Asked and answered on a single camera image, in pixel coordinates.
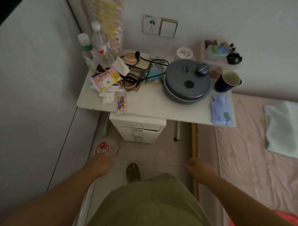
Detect person's left hand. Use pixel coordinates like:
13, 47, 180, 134
87, 152, 114, 180

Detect person's right hand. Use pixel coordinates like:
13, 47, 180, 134
185, 157, 217, 184

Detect person's left forearm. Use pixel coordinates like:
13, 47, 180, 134
0, 166, 98, 226

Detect person's right forearm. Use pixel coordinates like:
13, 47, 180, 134
202, 173, 294, 226

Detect white table leg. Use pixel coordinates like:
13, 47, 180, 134
173, 121, 181, 142

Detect olive green garment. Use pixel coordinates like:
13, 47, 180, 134
87, 173, 213, 226

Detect pink bed sheet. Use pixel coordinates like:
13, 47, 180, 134
197, 93, 298, 226

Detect green slipper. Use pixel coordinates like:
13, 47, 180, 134
126, 163, 141, 184

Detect blue hot water bag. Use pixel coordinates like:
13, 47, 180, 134
211, 95, 233, 126

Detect white drawer cabinet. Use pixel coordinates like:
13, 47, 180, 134
109, 113, 167, 144

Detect white table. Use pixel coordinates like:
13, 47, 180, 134
76, 50, 237, 128

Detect grey lidded pot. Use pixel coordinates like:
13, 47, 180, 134
162, 59, 213, 105

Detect dark blue mug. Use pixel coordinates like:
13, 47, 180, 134
214, 71, 243, 93

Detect clear candy packet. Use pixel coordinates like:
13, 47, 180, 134
114, 93, 127, 115

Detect light blue cloth item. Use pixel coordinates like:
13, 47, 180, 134
143, 65, 165, 83

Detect light green towel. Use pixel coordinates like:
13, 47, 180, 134
264, 101, 298, 159

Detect brown striped pouch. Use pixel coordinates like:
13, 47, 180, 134
121, 73, 142, 92

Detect crumpled white tissue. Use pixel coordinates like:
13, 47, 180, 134
99, 91, 115, 105

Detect pink desk organizer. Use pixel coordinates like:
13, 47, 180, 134
200, 39, 241, 71

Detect pink cloth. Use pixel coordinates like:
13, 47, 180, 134
272, 210, 298, 226

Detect white flat box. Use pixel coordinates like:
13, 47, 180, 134
129, 58, 151, 72

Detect white round container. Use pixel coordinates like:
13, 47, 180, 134
176, 47, 194, 61

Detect black round object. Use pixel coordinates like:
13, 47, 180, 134
226, 53, 243, 65

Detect pink baby wipes pack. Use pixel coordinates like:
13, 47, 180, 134
90, 68, 122, 92

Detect white folded tissue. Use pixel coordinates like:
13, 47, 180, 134
111, 56, 130, 77

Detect peach round puff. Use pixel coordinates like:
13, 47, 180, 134
124, 52, 138, 63

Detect large clear water bottle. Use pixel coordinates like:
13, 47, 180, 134
90, 21, 115, 68

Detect small green-label bottle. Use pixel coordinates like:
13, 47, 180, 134
77, 33, 97, 71

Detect hanging strip of packets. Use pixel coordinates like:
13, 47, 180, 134
93, 0, 124, 53

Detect white wardrobe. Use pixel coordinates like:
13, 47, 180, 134
0, 0, 104, 211

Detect yellow wooden bed rail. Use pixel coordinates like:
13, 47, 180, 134
191, 123, 200, 201

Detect clear container with red handle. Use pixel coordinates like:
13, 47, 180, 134
95, 139, 119, 159

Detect black cable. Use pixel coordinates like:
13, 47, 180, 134
120, 51, 170, 85

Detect wall light switch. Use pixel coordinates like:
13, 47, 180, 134
159, 18, 179, 38

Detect wall power socket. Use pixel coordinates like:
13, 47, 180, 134
142, 15, 161, 35

